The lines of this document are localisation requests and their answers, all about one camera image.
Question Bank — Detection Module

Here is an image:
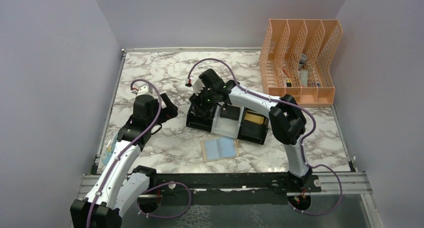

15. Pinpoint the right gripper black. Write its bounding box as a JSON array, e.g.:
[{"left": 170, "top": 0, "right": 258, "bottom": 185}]
[{"left": 188, "top": 85, "right": 216, "bottom": 116}]

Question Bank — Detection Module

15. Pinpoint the black white card tray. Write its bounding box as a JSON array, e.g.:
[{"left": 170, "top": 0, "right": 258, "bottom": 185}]
[{"left": 186, "top": 105, "right": 269, "bottom": 145}]

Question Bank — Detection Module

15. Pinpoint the orange plastic desk organizer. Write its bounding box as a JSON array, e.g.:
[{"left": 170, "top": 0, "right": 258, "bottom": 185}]
[{"left": 259, "top": 19, "right": 343, "bottom": 108}]

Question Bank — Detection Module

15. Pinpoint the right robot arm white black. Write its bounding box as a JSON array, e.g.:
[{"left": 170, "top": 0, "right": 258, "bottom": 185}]
[{"left": 186, "top": 69, "right": 312, "bottom": 192}]

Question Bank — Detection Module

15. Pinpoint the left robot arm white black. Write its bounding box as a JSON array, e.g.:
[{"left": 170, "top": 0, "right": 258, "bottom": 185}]
[{"left": 70, "top": 93, "right": 178, "bottom": 228}]

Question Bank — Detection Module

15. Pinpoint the black card in tray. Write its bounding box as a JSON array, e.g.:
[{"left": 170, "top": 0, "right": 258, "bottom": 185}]
[{"left": 219, "top": 105, "right": 241, "bottom": 121}]

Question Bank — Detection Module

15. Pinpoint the gold card in tray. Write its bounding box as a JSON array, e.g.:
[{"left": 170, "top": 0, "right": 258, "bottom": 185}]
[{"left": 244, "top": 110, "right": 266, "bottom": 125}]

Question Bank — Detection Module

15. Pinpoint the blue patterned sticker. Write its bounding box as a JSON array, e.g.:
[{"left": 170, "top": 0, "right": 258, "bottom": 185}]
[{"left": 100, "top": 137, "right": 117, "bottom": 166}]

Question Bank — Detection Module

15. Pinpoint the grey tape roll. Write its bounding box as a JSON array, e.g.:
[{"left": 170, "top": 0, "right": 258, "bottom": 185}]
[{"left": 298, "top": 53, "right": 308, "bottom": 70}]

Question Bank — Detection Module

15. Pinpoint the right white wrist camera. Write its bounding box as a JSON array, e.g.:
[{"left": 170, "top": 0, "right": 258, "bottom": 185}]
[{"left": 185, "top": 77, "right": 205, "bottom": 95}]

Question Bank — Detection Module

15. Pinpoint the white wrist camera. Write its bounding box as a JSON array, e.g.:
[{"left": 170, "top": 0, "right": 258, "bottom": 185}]
[
  {"left": 185, "top": 77, "right": 205, "bottom": 95},
  {"left": 131, "top": 83, "right": 154, "bottom": 96}
]

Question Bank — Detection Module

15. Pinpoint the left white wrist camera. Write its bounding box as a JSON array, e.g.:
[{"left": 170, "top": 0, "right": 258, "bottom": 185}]
[{"left": 131, "top": 83, "right": 154, "bottom": 96}]

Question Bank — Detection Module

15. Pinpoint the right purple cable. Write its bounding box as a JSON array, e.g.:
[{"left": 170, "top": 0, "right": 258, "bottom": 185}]
[{"left": 185, "top": 58, "right": 344, "bottom": 217}]

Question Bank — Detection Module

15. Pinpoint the purple cable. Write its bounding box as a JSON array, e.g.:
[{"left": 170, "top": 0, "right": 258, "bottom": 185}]
[
  {"left": 86, "top": 79, "right": 163, "bottom": 228},
  {"left": 185, "top": 58, "right": 344, "bottom": 217}
]

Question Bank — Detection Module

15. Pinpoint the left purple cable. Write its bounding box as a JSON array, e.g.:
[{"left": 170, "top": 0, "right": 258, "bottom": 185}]
[{"left": 86, "top": 79, "right": 163, "bottom": 228}]

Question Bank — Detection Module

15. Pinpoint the black metal base rail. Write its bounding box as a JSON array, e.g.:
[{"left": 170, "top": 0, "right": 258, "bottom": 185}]
[{"left": 79, "top": 172, "right": 372, "bottom": 208}]

